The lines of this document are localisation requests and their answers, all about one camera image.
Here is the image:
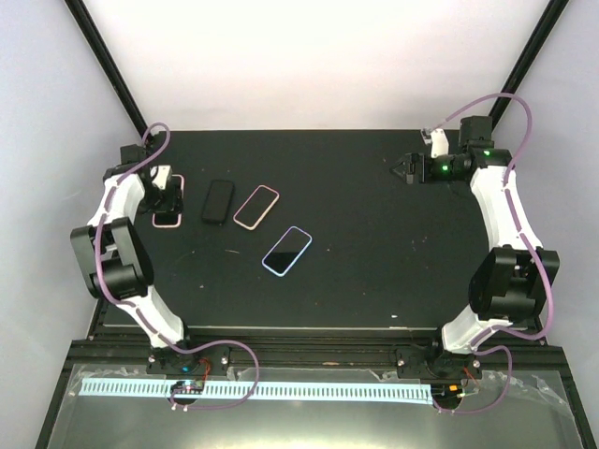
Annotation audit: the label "phone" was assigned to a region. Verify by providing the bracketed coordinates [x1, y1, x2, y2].
[200, 180, 235, 225]
[233, 184, 280, 231]
[261, 226, 313, 278]
[152, 175, 184, 228]

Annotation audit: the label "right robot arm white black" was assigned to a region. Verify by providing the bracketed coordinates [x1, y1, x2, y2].
[391, 116, 560, 377]

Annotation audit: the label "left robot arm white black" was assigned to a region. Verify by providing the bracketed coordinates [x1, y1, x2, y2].
[70, 145, 201, 373]

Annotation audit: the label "phone in black case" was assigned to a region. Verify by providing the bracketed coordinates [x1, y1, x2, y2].
[200, 180, 235, 225]

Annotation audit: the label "phone in blue case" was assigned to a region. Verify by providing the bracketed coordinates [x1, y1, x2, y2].
[261, 226, 313, 278]

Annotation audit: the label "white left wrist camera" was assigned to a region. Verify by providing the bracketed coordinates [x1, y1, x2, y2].
[151, 165, 172, 190]

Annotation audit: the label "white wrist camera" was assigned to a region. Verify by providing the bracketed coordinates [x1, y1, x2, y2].
[420, 127, 449, 159]
[151, 165, 172, 190]

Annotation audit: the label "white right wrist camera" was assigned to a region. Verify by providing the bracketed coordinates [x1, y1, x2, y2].
[420, 127, 449, 159]

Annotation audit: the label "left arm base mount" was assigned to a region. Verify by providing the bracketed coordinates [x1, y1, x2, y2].
[146, 346, 230, 378]

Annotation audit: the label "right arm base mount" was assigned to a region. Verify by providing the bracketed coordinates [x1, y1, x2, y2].
[395, 344, 482, 381]

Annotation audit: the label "white slotted cable duct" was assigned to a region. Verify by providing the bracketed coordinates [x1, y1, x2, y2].
[79, 378, 433, 405]

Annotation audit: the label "left black frame post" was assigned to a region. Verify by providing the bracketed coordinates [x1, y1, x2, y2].
[65, 0, 147, 136]

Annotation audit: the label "black frame post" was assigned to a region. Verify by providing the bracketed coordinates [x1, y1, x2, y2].
[65, 0, 147, 136]
[486, 0, 575, 125]

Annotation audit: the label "right black frame post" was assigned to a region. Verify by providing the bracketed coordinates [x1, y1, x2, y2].
[486, 0, 575, 125]

